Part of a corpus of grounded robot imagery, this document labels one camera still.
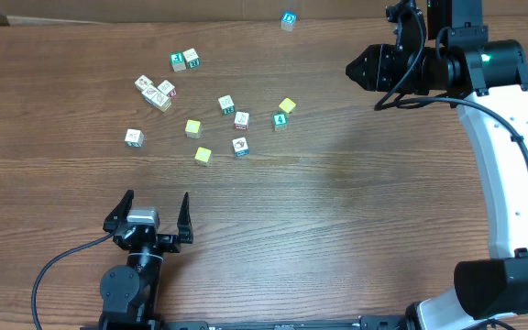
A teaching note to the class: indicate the yellow umbrella wooden block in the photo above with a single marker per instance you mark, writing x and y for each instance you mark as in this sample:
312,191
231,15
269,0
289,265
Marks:
193,128

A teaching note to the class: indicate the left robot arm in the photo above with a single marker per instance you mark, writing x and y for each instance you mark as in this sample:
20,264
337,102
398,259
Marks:
130,291

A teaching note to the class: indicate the green letter wooden block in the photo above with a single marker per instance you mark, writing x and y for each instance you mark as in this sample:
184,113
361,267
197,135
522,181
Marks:
177,62

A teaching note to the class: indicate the bird picture blue-sided block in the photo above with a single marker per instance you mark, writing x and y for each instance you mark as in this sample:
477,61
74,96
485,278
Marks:
240,146

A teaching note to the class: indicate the teal-sided picture wooden block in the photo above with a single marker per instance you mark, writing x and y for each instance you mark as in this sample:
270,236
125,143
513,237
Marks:
134,138

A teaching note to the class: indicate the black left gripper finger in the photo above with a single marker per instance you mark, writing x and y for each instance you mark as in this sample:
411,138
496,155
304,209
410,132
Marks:
184,223
119,213

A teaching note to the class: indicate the red U wooden block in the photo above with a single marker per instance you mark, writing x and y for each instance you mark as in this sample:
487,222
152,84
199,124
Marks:
167,88

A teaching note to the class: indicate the red-sided wooden block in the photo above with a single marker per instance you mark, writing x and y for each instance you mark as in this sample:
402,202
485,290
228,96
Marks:
241,120

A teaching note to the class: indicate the green number four block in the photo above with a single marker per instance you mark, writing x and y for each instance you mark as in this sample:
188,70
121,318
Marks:
280,121

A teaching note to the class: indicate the blue-top wooden block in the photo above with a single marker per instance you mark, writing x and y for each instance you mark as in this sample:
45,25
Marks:
288,21

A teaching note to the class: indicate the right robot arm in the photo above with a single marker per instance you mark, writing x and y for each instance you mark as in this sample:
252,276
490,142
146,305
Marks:
487,84

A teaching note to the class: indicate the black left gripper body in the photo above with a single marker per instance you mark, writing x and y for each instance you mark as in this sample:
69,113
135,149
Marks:
163,242

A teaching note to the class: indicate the yellow-top tilted wooden block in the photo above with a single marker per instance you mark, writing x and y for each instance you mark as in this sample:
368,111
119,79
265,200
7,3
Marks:
287,106

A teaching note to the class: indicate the yellow-sided picture wooden block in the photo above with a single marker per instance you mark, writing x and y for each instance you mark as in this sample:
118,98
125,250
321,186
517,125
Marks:
161,101

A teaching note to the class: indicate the yellow number two block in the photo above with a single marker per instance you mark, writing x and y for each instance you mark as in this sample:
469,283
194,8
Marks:
203,156

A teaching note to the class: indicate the green R wooden block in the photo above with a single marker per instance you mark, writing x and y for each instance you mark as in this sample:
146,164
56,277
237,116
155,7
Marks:
192,58

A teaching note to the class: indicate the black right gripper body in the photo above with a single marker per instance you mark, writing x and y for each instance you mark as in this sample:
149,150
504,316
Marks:
386,71

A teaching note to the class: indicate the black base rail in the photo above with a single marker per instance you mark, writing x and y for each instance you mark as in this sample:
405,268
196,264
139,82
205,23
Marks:
381,322

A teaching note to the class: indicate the small plain wooden block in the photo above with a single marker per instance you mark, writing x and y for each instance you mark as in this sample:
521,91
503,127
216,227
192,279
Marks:
143,83

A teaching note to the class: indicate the green-sided number five block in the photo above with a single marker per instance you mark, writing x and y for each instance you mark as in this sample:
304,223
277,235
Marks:
227,105

